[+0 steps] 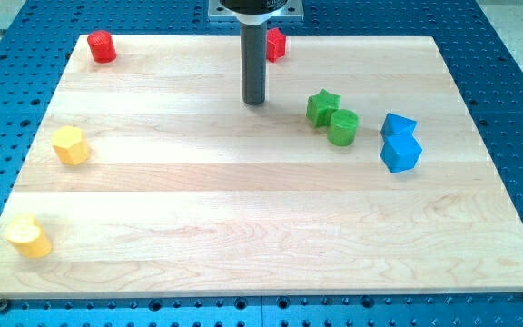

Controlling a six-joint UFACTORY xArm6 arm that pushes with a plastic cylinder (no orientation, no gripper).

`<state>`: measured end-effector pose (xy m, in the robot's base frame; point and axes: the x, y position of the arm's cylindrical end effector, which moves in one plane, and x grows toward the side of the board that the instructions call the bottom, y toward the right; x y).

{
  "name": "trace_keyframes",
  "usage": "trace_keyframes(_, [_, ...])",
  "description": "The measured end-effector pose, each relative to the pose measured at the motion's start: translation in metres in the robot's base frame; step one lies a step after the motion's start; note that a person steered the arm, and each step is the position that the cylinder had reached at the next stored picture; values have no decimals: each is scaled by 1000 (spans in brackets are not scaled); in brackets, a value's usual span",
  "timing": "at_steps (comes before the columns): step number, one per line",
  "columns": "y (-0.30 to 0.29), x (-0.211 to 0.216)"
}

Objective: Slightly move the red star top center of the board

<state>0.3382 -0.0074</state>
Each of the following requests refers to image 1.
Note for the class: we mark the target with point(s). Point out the red star block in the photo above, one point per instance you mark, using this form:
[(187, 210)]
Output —
[(276, 44)]

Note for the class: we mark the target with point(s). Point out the black robot arm flange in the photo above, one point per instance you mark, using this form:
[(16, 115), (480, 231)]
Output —
[(253, 12)]

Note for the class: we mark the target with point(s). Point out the green star block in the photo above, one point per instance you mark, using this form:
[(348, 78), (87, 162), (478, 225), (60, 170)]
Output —
[(320, 107)]

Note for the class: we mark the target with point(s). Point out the wooden board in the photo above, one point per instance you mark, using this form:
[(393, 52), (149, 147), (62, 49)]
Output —
[(188, 191)]

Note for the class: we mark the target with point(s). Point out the green cylinder block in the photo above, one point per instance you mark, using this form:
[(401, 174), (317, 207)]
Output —
[(343, 127)]

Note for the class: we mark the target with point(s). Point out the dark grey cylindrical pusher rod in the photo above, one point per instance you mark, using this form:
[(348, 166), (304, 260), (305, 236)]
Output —
[(253, 54)]

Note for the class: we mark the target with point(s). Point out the blue triangular block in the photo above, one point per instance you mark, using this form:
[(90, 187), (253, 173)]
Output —
[(395, 124)]

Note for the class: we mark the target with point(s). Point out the blue cube block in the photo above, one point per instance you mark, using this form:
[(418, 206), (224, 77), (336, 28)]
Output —
[(400, 152)]

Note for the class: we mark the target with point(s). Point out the silver mounting plate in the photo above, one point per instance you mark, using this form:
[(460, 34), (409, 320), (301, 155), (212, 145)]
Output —
[(293, 10)]

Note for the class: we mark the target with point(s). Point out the yellow hexagon block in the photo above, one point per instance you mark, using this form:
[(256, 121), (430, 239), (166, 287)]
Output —
[(70, 145)]

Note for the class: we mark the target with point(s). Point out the red cylinder block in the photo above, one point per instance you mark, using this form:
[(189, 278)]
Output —
[(101, 46)]

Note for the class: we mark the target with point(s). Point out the yellow heart block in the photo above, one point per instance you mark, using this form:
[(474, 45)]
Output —
[(28, 236)]

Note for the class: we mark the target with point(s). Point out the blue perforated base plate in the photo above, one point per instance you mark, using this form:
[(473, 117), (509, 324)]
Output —
[(36, 46)]

